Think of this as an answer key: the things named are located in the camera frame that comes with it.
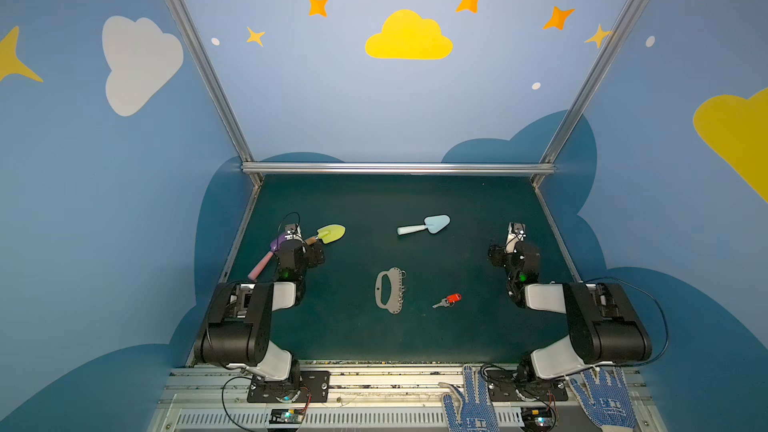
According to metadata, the red-capped silver key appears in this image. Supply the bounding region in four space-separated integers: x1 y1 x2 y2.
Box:
432 293 462 309

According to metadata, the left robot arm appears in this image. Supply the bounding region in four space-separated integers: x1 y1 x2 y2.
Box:
193 237 325 390

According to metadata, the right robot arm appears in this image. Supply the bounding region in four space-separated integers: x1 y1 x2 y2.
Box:
488 240 652 383

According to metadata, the light blue toy shovel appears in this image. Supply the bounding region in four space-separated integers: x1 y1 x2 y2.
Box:
397 215 451 236

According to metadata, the right circuit board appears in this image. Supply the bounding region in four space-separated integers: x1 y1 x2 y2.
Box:
521 408 557 432

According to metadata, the circuit board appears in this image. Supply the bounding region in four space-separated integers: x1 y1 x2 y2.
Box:
521 408 557 432
269 409 305 426

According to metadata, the blue dotted glove left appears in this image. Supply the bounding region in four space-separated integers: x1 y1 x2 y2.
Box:
440 365 499 432

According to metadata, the blue dotted glove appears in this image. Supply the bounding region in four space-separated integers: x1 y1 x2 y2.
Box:
440 365 499 432
568 367 637 432

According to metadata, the left circuit board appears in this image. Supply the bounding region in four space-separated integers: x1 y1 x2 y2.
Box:
269 409 305 426

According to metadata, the blue dotted glove right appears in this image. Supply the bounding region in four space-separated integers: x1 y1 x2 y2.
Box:
568 367 637 432

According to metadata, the purple toy shovel pink handle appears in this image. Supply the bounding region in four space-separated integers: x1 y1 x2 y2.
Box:
247 234 286 281

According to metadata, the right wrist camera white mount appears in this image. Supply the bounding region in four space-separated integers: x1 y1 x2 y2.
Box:
504 222 526 253

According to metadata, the green toy shovel orange handle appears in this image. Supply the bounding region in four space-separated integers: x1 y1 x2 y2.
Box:
305 224 346 245

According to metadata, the aluminium frame rear bar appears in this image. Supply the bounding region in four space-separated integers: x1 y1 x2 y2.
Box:
241 161 556 176

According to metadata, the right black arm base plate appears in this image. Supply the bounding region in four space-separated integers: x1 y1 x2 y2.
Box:
480 364 568 403

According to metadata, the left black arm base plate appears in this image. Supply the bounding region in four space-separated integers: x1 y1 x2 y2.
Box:
246 370 331 404

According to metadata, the aluminium frame left post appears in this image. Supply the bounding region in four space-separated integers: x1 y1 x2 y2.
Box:
164 0 254 165

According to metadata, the aluminium frame post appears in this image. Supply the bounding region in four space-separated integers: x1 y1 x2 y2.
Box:
539 0 650 174
164 0 254 165

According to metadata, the aluminium frame right post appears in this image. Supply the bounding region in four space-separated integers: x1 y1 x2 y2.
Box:
539 0 650 174

